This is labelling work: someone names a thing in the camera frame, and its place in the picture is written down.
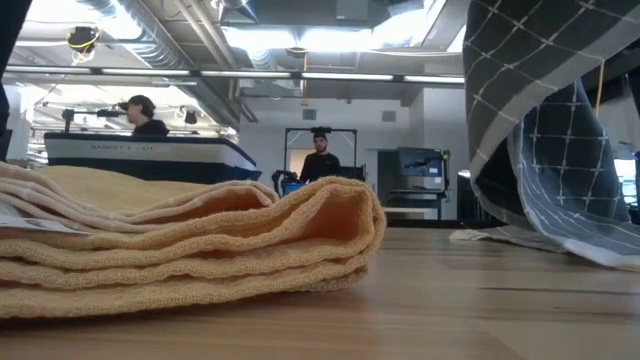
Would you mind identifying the plain orange waffle towel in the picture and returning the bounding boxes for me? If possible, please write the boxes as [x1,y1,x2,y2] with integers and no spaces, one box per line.
[0,164,388,320]

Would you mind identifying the grey checked towel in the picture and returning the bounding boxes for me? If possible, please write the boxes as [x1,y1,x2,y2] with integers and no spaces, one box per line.
[448,0,640,274]

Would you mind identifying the orange towel with white grid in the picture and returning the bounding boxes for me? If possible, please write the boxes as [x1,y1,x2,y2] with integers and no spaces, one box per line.
[0,162,280,236]

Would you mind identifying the white paper tag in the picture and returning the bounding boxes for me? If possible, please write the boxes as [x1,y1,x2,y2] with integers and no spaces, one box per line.
[0,201,92,236]

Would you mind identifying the person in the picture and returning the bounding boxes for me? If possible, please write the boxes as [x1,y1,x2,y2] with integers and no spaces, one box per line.
[117,94,171,137]
[298,132,343,184]

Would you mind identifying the blue plastic bin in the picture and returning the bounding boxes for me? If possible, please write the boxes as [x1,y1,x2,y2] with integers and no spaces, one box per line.
[281,180,308,198]

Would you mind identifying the black equipment cabinet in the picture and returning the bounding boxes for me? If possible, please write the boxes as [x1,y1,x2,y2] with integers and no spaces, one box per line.
[377,147,450,194]

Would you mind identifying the long ceiling light bar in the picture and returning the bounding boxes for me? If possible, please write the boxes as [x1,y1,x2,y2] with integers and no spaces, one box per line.
[4,64,466,85]

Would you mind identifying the black cylinder bin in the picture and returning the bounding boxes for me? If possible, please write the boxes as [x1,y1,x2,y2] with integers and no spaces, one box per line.
[456,169,482,222]

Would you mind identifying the navy fabric bin white stripes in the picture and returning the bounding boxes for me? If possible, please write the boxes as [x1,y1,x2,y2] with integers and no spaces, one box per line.
[43,131,263,185]

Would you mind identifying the white blue striped bin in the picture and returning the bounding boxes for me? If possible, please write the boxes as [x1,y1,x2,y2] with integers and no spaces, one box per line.
[614,158,639,206]

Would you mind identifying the black rectangular frame stand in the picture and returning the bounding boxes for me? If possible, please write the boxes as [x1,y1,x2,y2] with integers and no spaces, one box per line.
[284,126,359,171]

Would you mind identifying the black ceiling cable reel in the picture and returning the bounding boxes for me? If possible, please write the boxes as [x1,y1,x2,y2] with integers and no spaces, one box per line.
[66,25,101,54]

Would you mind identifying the yellow cable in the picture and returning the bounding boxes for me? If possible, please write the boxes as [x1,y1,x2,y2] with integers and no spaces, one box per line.
[593,61,607,120]

